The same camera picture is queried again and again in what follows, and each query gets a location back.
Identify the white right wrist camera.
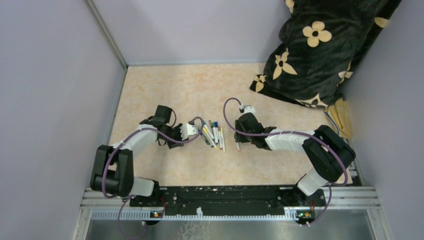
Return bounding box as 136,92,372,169
238,104,256,114

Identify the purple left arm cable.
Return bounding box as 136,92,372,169
101,116,206,240

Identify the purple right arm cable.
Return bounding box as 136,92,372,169
222,97,349,227

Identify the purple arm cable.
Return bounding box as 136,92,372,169
222,97,349,227
101,116,206,240

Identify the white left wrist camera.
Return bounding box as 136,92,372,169
181,123,199,140

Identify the black floral blanket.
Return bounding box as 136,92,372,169
249,0,400,109

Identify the aluminium frame rail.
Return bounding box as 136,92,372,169
80,186,380,224

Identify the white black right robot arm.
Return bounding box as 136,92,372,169
234,113,356,206

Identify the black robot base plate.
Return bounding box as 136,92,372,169
129,185,326,217

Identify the green cap marker pen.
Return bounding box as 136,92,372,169
202,120,217,149

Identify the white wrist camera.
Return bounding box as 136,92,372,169
238,104,256,114
181,123,199,140

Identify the dark grey marker pen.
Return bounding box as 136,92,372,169
200,133,211,146

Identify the yellow cloth bag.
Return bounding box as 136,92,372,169
324,98,353,140

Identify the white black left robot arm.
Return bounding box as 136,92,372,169
90,105,183,207

